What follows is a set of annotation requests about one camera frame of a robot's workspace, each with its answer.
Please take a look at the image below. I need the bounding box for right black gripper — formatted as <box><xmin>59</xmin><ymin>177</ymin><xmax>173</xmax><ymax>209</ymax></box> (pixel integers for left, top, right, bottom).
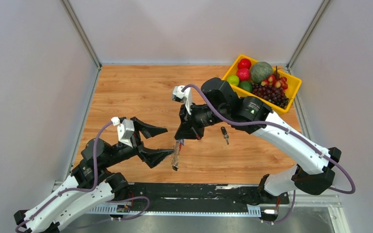
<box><xmin>175</xmin><ymin>100</ymin><xmax>228</xmax><ymax>140</ymax></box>

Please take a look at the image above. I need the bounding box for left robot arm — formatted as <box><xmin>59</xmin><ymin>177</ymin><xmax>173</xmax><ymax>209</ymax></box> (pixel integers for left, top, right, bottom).
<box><xmin>14</xmin><ymin>117</ymin><xmax>174</xmax><ymax>233</ymax></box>

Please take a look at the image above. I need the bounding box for pink red apple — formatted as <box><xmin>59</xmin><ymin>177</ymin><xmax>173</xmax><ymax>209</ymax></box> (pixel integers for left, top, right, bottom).
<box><xmin>236</xmin><ymin>68</ymin><xmax>251</xmax><ymax>81</ymax></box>

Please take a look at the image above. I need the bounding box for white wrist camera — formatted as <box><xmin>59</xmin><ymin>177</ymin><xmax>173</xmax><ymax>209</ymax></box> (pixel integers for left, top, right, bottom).
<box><xmin>111</xmin><ymin>116</ymin><xmax>135</xmax><ymax>148</ymax></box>
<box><xmin>171</xmin><ymin>85</ymin><xmax>193</xmax><ymax>115</ymax></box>

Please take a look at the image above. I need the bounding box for light green apple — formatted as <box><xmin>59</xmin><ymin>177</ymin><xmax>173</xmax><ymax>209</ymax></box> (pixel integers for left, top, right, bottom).
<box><xmin>226</xmin><ymin>75</ymin><xmax>240</xmax><ymax>86</ymax></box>

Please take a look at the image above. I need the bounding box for black car key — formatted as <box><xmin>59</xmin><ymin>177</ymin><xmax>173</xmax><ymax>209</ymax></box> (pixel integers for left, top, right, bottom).
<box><xmin>220</xmin><ymin>126</ymin><xmax>229</xmax><ymax>145</ymax></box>

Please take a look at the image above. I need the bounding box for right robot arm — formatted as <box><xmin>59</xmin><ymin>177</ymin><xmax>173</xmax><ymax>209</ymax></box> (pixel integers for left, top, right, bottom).
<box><xmin>172</xmin><ymin>77</ymin><xmax>341</xmax><ymax>203</ymax></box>

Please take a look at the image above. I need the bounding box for dark green lime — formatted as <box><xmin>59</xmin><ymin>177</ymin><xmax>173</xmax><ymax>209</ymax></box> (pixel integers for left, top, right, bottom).
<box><xmin>238</xmin><ymin>81</ymin><xmax>253</xmax><ymax>93</ymax></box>

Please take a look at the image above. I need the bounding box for purple grape bunch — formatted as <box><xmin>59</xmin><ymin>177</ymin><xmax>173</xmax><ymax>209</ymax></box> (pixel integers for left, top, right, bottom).
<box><xmin>252</xmin><ymin>83</ymin><xmax>290</xmax><ymax>109</ymax></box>

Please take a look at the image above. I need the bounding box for red apple back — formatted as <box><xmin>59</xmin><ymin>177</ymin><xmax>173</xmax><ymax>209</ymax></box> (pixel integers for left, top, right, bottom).
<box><xmin>237</xmin><ymin>58</ymin><xmax>252</xmax><ymax>69</ymax></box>

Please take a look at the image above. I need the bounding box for yellow plastic fruit tray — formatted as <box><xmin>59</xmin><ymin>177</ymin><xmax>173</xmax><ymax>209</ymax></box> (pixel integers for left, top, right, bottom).
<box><xmin>222</xmin><ymin>55</ymin><xmax>302</xmax><ymax>115</ymax></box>

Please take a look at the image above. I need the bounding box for red cherry cluster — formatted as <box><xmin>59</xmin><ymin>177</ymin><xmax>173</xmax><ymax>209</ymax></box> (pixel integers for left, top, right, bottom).
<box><xmin>261</xmin><ymin>66</ymin><xmax>288</xmax><ymax>90</ymax></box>

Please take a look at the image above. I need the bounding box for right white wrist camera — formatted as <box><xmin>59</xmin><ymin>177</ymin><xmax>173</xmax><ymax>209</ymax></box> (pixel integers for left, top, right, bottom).
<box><xmin>171</xmin><ymin>85</ymin><xmax>193</xmax><ymax>115</ymax></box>

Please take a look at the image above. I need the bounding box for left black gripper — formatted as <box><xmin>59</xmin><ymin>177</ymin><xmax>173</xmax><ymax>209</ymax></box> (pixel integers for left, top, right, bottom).
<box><xmin>103</xmin><ymin>116</ymin><xmax>175</xmax><ymax>167</ymax></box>

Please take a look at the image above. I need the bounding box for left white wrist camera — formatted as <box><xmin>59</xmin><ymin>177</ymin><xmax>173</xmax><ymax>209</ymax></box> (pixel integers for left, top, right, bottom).
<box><xmin>111</xmin><ymin>116</ymin><xmax>135</xmax><ymax>148</ymax></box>

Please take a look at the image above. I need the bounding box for clear keyring with red tag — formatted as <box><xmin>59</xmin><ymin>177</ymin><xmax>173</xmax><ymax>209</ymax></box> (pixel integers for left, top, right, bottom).
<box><xmin>171</xmin><ymin>139</ymin><xmax>185</xmax><ymax>171</ymax></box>

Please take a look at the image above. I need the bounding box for green grey melon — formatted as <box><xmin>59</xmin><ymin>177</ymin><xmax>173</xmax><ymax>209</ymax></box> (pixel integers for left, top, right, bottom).
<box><xmin>250</xmin><ymin>61</ymin><xmax>273</xmax><ymax>84</ymax></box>

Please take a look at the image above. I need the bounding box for aluminium frame rail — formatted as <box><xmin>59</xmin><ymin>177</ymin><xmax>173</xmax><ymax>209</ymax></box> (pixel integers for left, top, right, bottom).
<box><xmin>50</xmin><ymin>180</ymin><xmax>343</xmax><ymax>217</ymax></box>

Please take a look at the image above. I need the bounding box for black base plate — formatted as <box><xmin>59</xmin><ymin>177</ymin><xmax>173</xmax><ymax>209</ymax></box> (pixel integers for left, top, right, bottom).
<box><xmin>115</xmin><ymin>183</ymin><xmax>290</xmax><ymax>214</ymax></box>

